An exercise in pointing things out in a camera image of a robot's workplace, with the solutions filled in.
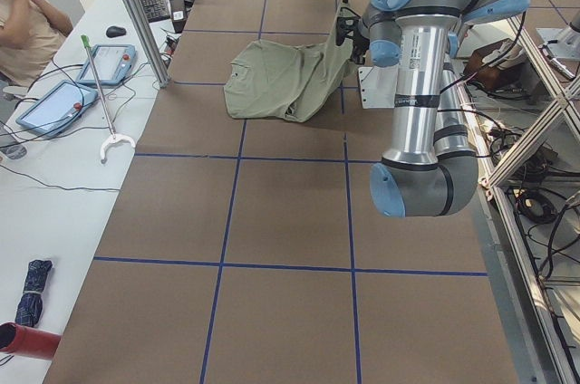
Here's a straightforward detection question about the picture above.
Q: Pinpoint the near blue teach pendant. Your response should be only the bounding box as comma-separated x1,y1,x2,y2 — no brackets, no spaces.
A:
16,81,98,137

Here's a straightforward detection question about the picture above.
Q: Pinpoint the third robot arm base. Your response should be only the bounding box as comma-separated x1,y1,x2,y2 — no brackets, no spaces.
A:
536,13,579,81

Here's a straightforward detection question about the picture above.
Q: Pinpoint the black keyboard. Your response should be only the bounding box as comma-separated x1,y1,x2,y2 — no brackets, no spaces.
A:
140,0,170,23

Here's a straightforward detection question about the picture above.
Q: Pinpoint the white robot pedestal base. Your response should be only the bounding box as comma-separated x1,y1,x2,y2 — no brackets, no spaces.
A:
357,66,398,109

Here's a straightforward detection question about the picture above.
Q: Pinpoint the grabber stick with green handle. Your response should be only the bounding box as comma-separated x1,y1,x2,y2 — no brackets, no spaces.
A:
81,34,136,165

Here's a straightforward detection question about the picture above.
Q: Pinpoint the red cylinder bottle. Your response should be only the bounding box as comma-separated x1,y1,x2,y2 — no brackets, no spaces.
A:
1,322,61,360

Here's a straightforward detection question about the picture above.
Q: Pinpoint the blue teach pendant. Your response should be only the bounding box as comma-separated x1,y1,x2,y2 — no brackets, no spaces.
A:
16,81,98,137
91,44,137,86

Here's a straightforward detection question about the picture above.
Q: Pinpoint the aluminium frame post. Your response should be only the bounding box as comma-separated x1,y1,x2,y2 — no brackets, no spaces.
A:
122,0,169,88

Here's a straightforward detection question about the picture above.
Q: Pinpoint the folded dark blue umbrella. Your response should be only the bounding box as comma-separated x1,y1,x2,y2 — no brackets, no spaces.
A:
14,259,53,327

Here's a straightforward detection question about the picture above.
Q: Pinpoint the black computer mouse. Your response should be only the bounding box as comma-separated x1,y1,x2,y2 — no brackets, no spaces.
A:
105,25,127,38

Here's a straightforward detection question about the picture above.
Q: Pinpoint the olive green long-sleeve shirt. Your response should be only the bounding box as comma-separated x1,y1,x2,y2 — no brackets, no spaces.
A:
224,27,356,122

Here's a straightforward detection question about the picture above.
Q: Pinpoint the far blue teach pendant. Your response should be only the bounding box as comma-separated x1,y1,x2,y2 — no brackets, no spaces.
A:
91,44,137,86

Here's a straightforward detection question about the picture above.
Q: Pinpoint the seated person in beige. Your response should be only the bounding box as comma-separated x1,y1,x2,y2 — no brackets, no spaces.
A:
1,0,73,87

